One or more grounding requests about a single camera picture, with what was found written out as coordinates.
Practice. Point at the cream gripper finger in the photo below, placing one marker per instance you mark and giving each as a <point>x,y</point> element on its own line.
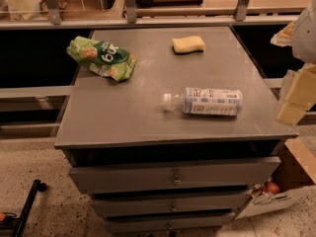
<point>284,37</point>
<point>297,94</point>

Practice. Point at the yellow sponge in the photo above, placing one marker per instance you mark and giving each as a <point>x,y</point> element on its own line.
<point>188,44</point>

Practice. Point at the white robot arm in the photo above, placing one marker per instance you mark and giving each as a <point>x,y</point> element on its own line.
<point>304,35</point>

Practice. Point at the green rice chip bag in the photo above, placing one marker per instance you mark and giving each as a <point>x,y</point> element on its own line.
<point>102,58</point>

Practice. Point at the cardboard box on floor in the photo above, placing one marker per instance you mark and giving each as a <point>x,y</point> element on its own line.
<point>295,176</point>

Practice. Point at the clear plastic water bottle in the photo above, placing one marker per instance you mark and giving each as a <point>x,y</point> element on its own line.
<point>204,101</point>

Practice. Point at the red item in box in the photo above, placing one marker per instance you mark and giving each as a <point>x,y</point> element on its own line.
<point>271,187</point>

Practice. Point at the grey drawer cabinet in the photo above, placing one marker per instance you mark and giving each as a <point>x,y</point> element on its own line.
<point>145,169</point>

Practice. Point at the black stand leg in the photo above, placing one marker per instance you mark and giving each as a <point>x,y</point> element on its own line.
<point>37,186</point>

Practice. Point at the metal shelf rail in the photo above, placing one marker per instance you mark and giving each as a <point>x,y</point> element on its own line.
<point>126,14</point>

